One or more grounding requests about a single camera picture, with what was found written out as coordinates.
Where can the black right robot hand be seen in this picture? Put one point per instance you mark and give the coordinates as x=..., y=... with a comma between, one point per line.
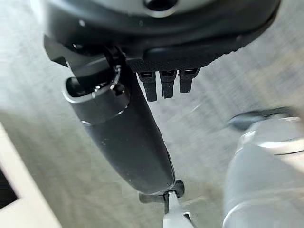
x=133, y=142

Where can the dark robot foot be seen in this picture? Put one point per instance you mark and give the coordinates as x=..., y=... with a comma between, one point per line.
x=247, y=120
x=148, y=198

